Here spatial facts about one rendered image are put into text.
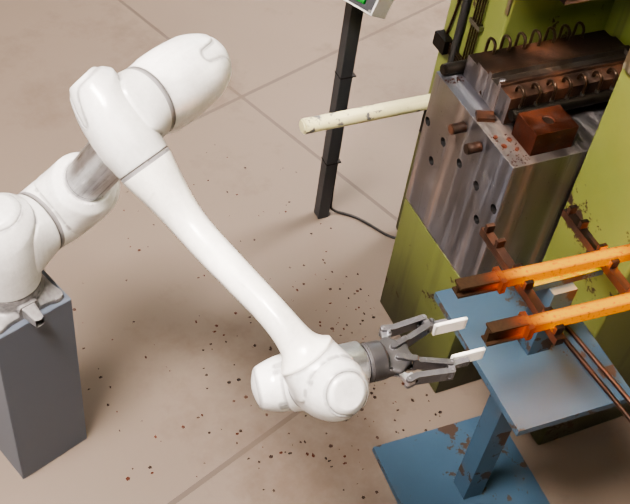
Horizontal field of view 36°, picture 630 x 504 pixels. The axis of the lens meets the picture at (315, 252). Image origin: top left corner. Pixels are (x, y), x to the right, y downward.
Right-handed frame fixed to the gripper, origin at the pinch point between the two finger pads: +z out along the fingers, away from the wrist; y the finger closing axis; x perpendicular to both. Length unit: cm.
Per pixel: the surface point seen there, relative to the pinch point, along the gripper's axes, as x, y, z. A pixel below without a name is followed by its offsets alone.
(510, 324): 2.2, 0.5, 9.9
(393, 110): -31, -101, 35
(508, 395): -26.1, -0.3, 18.1
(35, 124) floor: -94, -192, -57
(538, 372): -26.1, -4.0, 27.7
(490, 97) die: 0, -66, 40
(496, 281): 1.6, -10.7, 12.8
